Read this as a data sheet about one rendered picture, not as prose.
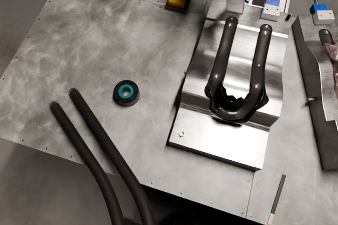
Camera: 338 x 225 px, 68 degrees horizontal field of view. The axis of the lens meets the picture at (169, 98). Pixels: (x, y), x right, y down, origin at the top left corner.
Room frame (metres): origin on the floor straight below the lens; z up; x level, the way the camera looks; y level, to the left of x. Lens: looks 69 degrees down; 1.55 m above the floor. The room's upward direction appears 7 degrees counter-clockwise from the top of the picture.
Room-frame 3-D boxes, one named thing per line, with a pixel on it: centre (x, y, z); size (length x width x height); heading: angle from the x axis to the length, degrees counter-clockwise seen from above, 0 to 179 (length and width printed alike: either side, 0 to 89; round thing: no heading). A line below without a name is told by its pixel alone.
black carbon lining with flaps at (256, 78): (0.33, -0.22, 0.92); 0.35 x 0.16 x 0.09; 157
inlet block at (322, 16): (0.53, -0.53, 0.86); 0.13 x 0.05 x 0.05; 174
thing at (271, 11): (0.54, -0.37, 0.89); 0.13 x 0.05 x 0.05; 157
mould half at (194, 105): (0.32, -0.20, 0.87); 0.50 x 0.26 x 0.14; 157
